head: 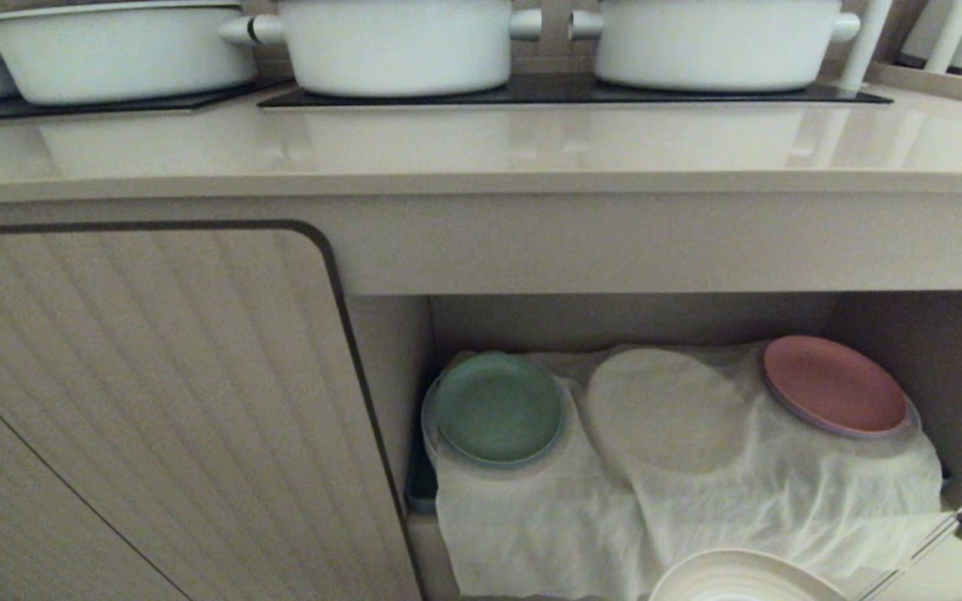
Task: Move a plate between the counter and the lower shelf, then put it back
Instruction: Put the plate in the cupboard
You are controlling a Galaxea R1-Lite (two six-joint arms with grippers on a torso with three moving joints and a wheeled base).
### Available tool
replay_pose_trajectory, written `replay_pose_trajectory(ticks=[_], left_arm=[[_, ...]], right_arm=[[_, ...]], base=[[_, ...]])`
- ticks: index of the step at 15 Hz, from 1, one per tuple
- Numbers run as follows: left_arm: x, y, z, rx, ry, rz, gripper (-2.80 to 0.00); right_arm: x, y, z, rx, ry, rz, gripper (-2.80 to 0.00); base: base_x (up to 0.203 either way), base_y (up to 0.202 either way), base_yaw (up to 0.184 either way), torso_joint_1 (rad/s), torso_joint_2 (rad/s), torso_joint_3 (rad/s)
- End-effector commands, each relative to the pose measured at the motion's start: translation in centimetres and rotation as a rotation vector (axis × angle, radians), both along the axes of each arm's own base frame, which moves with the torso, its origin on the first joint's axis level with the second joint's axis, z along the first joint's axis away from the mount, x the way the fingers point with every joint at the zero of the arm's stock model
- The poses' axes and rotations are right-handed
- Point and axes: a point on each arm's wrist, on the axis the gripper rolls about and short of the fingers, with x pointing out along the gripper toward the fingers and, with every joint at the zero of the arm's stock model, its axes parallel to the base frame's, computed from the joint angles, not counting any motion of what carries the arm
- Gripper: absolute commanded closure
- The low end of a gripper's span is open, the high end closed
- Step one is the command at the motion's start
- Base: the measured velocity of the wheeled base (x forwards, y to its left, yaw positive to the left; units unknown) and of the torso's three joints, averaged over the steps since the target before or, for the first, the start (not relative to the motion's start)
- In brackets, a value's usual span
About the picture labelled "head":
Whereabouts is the white deep pot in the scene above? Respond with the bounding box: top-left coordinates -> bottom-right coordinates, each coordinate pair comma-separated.
247,0 -> 544,98
569,0 -> 862,93

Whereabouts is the green plate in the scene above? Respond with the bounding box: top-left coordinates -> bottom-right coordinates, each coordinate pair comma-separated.
434,351 -> 565,468

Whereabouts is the white cloth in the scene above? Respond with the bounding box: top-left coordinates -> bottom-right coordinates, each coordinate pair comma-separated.
421,342 -> 944,601

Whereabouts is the white plate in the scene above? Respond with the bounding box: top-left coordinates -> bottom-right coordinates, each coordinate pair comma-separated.
648,548 -> 849,601

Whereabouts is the black induction cooktop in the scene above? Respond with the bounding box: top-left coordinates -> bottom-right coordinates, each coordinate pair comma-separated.
0,79 -> 294,125
258,73 -> 894,109

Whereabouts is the white rack post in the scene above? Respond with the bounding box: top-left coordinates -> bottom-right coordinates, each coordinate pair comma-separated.
925,0 -> 962,73
838,0 -> 894,91

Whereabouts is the pink plate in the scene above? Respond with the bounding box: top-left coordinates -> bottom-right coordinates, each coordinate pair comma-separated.
762,335 -> 910,440

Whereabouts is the white shallow pot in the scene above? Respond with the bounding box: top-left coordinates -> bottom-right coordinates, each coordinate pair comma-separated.
0,3 -> 286,107

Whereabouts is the beige ribbed cabinet door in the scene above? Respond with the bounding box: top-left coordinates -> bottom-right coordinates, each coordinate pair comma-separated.
0,220 -> 425,601

